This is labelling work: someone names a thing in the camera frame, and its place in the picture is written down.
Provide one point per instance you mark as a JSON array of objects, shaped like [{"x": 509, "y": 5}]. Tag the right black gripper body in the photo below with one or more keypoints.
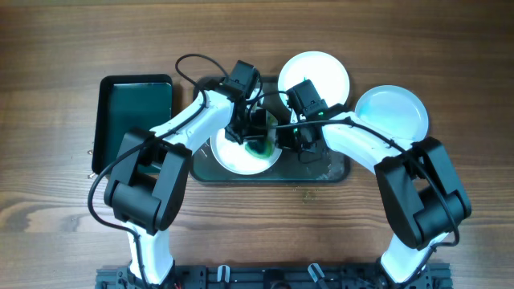
[{"x": 303, "y": 143}]

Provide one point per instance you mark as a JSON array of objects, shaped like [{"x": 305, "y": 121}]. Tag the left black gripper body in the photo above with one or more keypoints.
[{"x": 237, "y": 131}]

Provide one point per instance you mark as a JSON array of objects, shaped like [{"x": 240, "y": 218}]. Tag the green yellow sponge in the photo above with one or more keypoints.
[{"x": 260, "y": 141}]

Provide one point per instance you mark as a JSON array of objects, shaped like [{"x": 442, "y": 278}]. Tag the white plate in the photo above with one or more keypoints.
[{"x": 234, "y": 158}]

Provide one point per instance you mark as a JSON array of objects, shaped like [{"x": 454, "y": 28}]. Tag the white plate stained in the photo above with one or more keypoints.
[{"x": 328, "y": 75}]

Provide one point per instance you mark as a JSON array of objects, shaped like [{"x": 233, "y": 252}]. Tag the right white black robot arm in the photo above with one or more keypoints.
[{"x": 422, "y": 195}]

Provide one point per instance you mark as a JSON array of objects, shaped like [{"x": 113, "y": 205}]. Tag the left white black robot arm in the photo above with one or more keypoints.
[{"x": 148, "y": 178}]

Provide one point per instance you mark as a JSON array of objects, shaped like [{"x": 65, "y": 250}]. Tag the large dark serving tray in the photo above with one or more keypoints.
[{"x": 325, "y": 166}]

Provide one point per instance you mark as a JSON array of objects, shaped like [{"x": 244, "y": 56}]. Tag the small black water tray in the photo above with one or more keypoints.
[{"x": 126, "y": 102}]

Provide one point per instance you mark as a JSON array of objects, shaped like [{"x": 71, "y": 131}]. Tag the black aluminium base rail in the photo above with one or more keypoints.
[{"x": 349, "y": 275}]

